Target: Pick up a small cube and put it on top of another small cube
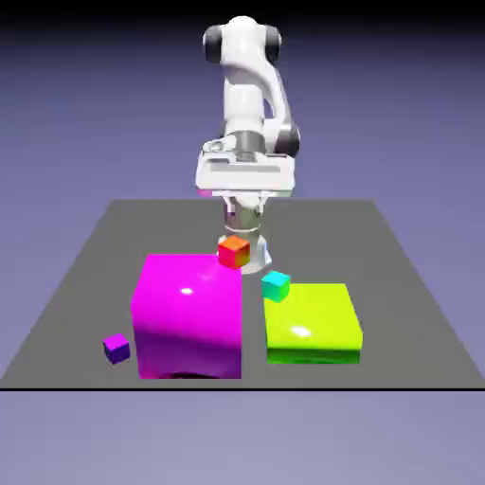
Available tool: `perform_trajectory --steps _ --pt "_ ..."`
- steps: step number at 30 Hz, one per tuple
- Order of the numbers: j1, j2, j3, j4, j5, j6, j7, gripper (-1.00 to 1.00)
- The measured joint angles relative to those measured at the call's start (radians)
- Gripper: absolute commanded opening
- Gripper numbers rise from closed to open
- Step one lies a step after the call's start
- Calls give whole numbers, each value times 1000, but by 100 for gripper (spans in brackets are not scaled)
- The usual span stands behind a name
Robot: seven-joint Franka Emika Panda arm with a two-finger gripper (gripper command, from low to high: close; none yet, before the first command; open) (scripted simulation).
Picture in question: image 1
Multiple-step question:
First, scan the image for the large yellow-green box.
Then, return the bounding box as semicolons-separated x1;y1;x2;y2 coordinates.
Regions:
262;281;365;366

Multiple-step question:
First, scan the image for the small orange-red cube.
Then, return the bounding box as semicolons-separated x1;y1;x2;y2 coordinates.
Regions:
217;234;252;271

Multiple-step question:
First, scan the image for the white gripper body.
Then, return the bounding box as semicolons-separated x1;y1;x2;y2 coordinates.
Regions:
194;150;297;199

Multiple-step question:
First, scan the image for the small cyan cube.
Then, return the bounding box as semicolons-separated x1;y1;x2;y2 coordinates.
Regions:
260;270;293;304

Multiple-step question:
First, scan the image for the large magenta box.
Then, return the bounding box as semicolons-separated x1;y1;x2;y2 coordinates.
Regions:
130;252;243;381

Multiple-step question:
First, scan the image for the small purple cube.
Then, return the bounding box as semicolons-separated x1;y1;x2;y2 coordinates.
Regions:
101;332;132;366

